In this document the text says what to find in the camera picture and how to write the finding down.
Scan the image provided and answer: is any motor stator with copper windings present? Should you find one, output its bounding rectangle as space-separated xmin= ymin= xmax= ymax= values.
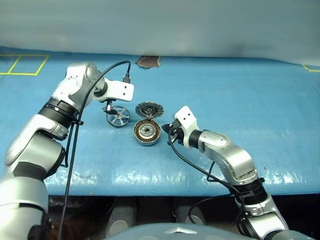
xmin=132 ymin=119 xmax=163 ymax=148

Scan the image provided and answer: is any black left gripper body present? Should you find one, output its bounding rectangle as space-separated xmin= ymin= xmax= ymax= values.
xmin=103 ymin=98 xmax=118 ymax=111

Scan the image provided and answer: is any round ribbed motor cover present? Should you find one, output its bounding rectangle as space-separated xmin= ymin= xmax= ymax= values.
xmin=134 ymin=100 xmax=165 ymax=121

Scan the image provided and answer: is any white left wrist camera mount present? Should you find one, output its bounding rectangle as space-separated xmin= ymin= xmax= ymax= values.
xmin=99 ymin=77 xmax=135 ymax=103

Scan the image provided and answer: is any brown torn patch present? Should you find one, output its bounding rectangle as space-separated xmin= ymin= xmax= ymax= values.
xmin=135 ymin=55 xmax=162 ymax=69

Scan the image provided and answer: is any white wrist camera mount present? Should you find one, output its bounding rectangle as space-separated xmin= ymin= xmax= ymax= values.
xmin=173 ymin=105 xmax=201 ymax=149
xmin=99 ymin=77 xmax=135 ymax=103

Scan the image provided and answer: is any silver spoked rotor wheel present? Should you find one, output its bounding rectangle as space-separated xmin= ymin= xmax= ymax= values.
xmin=105 ymin=105 xmax=132 ymax=129

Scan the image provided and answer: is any blue foam table cover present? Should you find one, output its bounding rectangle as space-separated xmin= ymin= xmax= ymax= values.
xmin=0 ymin=45 xmax=320 ymax=197

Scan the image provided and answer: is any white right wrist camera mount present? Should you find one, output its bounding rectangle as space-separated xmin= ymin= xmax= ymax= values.
xmin=173 ymin=105 xmax=201 ymax=149

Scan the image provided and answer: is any grey rounded cylinder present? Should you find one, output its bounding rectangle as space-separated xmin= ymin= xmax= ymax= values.
xmin=105 ymin=201 xmax=137 ymax=237
xmin=174 ymin=203 xmax=207 ymax=226

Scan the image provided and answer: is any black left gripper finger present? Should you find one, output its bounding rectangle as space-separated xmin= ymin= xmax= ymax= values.
xmin=102 ymin=105 xmax=117 ymax=117

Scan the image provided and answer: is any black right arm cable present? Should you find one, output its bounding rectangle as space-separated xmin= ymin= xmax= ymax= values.
xmin=166 ymin=126 xmax=251 ymax=240

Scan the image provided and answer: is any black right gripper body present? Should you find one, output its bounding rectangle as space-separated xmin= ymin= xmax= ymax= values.
xmin=169 ymin=119 xmax=185 ymax=145

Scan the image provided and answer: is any grey robot chest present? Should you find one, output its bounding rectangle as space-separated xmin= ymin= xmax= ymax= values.
xmin=101 ymin=222 xmax=259 ymax=240

